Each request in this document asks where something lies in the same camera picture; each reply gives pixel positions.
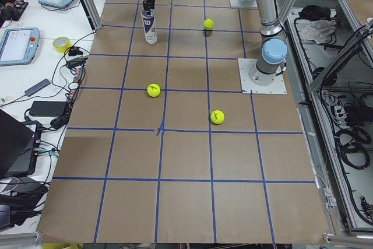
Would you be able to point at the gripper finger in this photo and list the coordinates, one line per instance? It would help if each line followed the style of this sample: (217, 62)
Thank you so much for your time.
(151, 7)
(145, 6)

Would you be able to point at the clear Wilson tennis ball can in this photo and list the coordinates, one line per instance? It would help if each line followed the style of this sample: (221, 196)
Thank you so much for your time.
(149, 26)

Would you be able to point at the tennis ball centre front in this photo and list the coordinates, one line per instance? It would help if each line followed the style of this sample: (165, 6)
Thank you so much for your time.
(208, 24)

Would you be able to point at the tennis ball near gripper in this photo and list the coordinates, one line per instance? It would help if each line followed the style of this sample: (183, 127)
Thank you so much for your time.
(153, 90)

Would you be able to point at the tennis ball left front corner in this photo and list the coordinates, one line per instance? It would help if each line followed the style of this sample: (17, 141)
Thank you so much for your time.
(217, 117)

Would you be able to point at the black usb hub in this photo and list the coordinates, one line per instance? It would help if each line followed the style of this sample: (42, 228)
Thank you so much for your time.
(76, 62)

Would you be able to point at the yellow tape roll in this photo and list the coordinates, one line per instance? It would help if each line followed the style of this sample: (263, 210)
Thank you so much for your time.
(61, 44)

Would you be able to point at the teach pendant near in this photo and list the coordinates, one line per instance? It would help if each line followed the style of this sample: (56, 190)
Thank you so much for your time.
(18, 46)

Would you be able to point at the grey usb dock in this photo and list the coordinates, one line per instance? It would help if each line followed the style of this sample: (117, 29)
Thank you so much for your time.
(37, 87)

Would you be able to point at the black power adapter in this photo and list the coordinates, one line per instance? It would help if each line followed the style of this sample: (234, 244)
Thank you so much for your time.
(48, 108)

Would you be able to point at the white cloth rag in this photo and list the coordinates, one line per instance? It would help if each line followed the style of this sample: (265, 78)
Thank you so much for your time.
(318, 31)

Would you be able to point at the black laptop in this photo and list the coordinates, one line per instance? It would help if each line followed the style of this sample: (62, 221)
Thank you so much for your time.
(19, 143)

